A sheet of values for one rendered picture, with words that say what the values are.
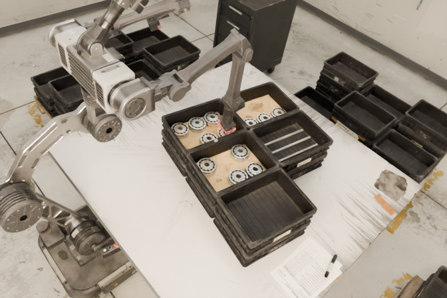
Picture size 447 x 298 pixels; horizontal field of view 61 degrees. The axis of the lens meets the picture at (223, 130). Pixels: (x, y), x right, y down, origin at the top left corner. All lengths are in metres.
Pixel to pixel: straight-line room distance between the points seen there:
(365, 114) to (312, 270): 1.63
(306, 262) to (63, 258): 1.38
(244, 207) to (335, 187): 0.64
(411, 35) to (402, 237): 2.55
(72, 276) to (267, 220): 1.16
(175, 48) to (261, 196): 1.90
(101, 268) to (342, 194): 1.45
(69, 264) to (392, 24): 4.19
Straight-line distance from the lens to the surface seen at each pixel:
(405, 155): 3.28
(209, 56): 1.61
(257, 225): 1.91
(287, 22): 3.88
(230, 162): 2.11
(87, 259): 2.45
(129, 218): 2.04
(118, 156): 2.29
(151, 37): 3.84
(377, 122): 3.26
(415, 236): 3.34
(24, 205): 1.86
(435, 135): 3.30
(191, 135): 2.22
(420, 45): 4.99
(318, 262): 2.05
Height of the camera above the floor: 2.43
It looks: 45 degrees down
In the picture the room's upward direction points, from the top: 10 degrees clockwise
